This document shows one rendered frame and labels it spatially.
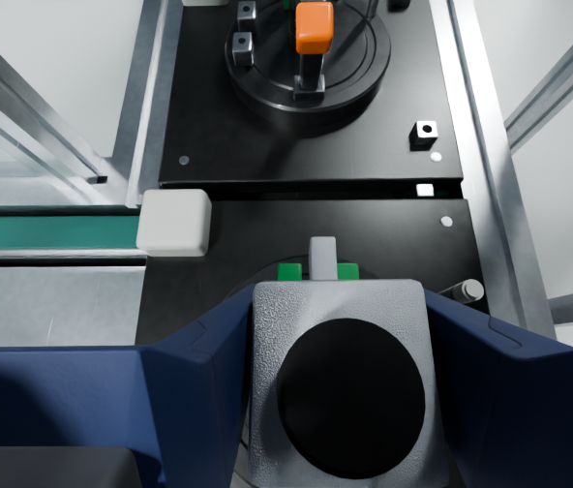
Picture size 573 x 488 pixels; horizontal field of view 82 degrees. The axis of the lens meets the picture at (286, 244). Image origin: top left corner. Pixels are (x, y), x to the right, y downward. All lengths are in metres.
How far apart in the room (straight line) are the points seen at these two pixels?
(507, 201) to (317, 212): 0.15
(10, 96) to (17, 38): 0.40
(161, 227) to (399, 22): 0.28
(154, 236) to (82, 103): 0.32
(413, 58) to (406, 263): 0.19
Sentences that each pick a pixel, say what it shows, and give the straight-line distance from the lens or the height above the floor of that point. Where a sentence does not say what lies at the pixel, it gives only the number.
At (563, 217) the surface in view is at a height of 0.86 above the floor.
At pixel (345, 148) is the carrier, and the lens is 0.28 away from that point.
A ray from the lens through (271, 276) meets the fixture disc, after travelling 0.21.
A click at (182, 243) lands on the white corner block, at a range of 0.23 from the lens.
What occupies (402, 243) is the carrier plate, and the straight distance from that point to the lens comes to 0.25.
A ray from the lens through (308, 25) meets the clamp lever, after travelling 0.21.
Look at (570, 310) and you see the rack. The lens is 0.33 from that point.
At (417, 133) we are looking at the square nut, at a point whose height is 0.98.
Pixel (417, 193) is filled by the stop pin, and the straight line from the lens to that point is 0.28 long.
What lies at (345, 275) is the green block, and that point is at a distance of 0.16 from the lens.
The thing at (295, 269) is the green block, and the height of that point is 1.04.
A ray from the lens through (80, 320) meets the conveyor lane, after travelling 0.34.
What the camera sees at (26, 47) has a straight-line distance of 0.65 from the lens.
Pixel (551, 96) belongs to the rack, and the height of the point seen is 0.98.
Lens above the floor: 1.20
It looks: 71 degrees down
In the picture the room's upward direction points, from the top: 5 degrees counter-clockwise
